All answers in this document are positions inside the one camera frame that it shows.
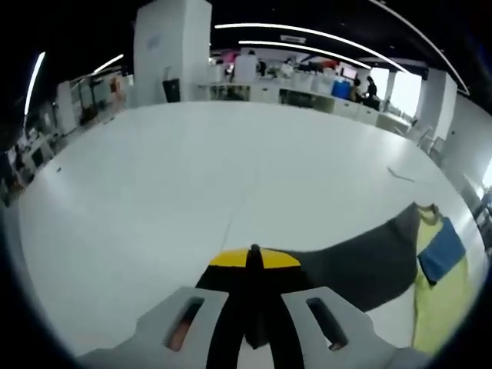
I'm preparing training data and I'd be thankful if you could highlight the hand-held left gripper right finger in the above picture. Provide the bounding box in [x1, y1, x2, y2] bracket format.
[259, 248, 430, 369]

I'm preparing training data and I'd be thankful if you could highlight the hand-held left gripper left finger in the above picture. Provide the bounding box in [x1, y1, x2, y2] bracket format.
[76, 248, 253, 369]

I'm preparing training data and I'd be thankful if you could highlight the yellow long-sleeved garment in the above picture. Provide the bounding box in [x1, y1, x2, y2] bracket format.
[245, 202, 476, 357]

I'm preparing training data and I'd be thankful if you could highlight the white recessed socket strip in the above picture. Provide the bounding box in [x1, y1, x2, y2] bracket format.
[386, 165, 418, 184]

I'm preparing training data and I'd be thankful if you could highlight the row of white cabinets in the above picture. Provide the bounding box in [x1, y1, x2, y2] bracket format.
[199, 82, 385, 124]

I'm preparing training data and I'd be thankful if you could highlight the black waste bin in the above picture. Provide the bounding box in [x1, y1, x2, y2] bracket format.
[162, 78, 181, 104]

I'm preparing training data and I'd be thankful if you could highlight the blue container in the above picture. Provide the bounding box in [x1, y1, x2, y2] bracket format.
[332, 78, 353, 99]

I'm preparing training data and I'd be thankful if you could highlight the long ceiling light strip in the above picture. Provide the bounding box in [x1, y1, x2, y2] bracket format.
[238, 39, 372, 70]
[214, 22, 412, 74]

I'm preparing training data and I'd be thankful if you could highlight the white square pillar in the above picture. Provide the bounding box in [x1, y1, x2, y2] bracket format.
[133, 0, 213, 108]

